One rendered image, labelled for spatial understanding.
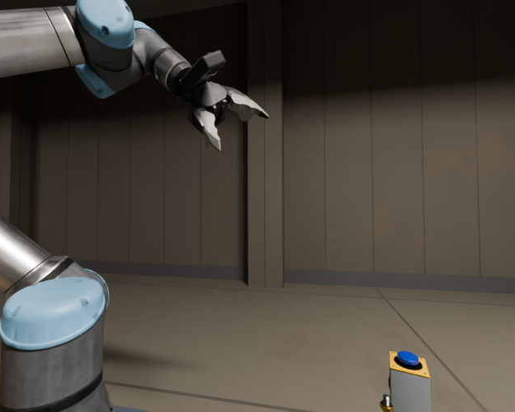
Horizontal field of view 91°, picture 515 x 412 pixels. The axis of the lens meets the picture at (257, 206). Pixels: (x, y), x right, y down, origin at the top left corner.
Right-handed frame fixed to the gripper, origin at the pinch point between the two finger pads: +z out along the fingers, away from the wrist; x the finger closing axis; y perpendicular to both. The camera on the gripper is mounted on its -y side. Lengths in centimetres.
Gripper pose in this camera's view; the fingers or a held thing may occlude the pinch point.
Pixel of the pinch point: (248, 132)
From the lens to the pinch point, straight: 54.2
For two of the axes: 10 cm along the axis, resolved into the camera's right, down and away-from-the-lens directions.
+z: 7.2, 6.8, -0.9
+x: -6.4, 6.1, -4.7
